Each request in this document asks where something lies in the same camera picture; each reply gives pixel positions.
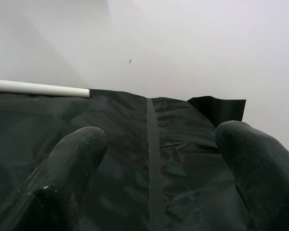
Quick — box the white plastic table leg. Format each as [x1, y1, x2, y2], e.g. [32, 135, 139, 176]
[0, 78, 91, 98]

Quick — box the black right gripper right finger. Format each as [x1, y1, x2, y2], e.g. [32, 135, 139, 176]
[215, 120, 289, 231]

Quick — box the black cloth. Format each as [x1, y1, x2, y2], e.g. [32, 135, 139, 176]
[0, 89, 289, 231]

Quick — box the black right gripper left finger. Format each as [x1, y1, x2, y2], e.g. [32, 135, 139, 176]
[0, 126, 108, 231]

